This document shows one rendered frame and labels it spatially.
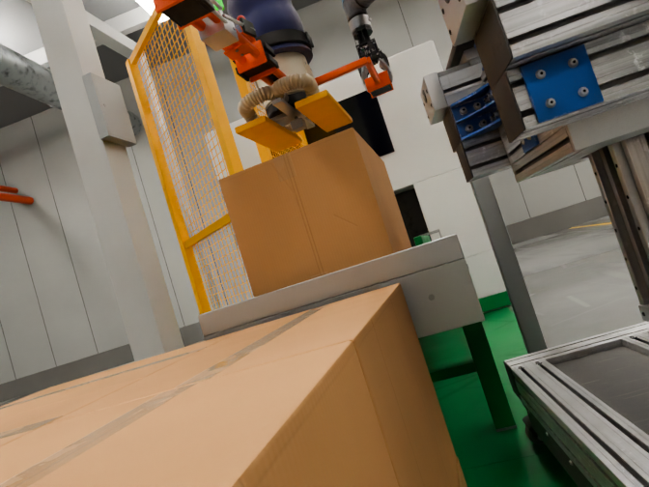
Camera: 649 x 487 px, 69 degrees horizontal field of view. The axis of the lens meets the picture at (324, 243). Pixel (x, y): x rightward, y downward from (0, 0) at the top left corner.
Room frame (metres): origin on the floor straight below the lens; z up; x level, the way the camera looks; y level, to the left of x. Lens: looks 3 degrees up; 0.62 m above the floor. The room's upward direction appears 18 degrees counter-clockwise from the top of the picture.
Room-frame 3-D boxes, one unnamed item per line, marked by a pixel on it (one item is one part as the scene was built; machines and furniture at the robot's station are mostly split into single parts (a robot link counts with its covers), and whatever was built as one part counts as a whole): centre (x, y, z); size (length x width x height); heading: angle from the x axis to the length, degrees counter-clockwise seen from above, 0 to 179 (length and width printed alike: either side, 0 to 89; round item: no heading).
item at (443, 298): (1.20, 0.04, 0.48); 0.70 x 0.03 x 0.15; 77
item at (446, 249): (1.20, 0.04, 0.58); 0.70 x 0.03 x 0.06; 77
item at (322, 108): (1.44, -0.13, 1.10); 0.34 x 0.10 x 0.05; 165
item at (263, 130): (1.49, 0.06, 1.10); 0.34 x 0.10 x 0.05; 165
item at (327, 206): (1.53, -0.04, 0.75); 0.60 x 0.40 x 0.40; 166
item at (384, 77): (1.69, -0.36, 1.20); 0.09 x 0.08 x 0.05; 75
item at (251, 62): (1.22, 0.03, 1.20); 0.10 x 0.08 x 0.06; 75
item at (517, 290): (1.65, -0.58, 0.50); 0.07 x 0.07 x 1.00; 77
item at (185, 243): (2.34, 0.51, 1.05); 0.87 x 0.10 x 2.10; 39
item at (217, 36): (1.01, 0.08, 1.19); 0.07 x 0.07 x 0.04; 75
